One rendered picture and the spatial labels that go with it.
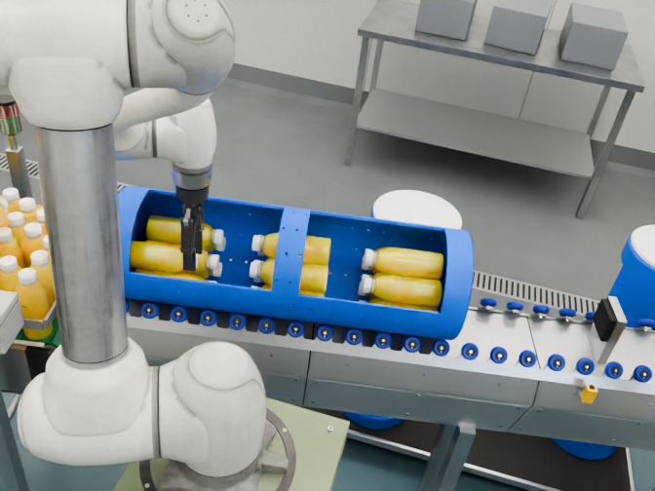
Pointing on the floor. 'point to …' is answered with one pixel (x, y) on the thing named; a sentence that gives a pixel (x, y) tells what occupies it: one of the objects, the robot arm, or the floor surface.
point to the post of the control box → (16, 480)
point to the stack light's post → (19, 171)
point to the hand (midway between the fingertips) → (192, 251)
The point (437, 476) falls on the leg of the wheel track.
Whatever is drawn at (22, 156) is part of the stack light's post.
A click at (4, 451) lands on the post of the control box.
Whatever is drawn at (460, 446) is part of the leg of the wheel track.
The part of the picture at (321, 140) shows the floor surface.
